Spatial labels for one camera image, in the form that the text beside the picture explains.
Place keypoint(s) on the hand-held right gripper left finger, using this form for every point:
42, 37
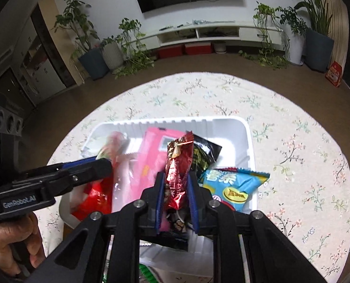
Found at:
160, 209

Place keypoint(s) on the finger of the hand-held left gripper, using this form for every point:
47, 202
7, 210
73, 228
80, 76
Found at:
75, 163
89, 172

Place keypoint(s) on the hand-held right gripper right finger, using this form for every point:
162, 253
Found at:
194, 209

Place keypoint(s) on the red brown chocolate snack packet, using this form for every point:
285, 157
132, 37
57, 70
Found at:
178, 177

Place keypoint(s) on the white red snack packet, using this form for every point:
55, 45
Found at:
119, 144

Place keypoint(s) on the black gold snack packet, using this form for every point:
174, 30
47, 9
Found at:
204, 153

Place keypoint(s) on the pink snack packet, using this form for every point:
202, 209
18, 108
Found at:
148, 153

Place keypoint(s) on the white plastic tray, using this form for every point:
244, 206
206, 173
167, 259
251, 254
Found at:
231, 141

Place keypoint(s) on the person's left hand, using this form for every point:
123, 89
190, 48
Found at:
4, 241

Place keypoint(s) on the shiny red snack packet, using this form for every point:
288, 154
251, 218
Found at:
95, 200

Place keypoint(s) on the blue panda snack packet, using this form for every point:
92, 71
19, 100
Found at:
236, 185

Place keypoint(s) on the green snack packet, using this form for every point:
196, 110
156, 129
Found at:
147, 275

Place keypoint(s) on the tall plant in dark pot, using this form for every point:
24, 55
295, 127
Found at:
94, 63

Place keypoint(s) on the plant in white ribbed pot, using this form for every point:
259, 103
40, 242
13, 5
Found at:
113, 54

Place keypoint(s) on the floral tablecloth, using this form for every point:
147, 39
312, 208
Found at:
295, 153

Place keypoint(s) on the red storage box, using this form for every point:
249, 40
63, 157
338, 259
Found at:
170, 52
198, 48

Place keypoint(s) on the small white pot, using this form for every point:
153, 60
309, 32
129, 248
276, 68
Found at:
220, 47

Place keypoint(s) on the white television cabinet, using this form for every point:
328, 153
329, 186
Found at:
251, 32

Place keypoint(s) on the long trailing vine plant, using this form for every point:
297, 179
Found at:
266, 35

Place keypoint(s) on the plant in smooth white pot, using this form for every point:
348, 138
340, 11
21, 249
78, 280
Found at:
297, 50

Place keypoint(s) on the red paper bag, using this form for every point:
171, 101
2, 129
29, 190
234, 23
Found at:
334, 73

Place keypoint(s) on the broad-leaf plant in dark pot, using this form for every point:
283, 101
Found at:
319, 50

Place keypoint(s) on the dark wooden wall cabinet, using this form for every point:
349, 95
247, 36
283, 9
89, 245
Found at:
39, 64

